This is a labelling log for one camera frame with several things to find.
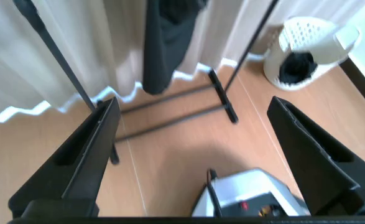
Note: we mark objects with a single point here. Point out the black shorts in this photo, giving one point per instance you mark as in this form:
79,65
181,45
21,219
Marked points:
163,46

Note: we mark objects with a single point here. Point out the white laundry basket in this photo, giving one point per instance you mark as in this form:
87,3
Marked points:
319,34

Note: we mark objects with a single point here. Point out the beige curtain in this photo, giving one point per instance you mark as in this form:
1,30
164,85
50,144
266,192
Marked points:
92,46

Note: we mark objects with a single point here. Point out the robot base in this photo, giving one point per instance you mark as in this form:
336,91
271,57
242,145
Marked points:
247,189

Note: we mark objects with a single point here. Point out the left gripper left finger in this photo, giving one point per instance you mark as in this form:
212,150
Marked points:
89,161

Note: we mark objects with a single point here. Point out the black clothes rack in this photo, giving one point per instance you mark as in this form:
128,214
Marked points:
222,96

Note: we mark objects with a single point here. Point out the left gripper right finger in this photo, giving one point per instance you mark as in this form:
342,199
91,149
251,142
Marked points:
312,168

